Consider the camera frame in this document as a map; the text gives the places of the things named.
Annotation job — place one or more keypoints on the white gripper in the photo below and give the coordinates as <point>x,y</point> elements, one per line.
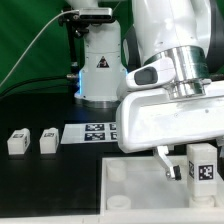
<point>149,118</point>

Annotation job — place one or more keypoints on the white square table top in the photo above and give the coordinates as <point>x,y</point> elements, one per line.
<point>134,190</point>

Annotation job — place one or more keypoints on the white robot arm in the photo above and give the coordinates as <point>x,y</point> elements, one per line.
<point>183,30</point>

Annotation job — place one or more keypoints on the white sheet with markers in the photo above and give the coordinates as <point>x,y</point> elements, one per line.
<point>89,133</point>

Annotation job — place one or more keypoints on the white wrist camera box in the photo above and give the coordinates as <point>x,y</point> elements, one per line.
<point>151,75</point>

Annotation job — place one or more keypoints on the grey camera on stand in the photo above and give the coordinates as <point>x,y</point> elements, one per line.
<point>95,14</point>

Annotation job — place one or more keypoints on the black camera stand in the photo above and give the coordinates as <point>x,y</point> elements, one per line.
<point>71,40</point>

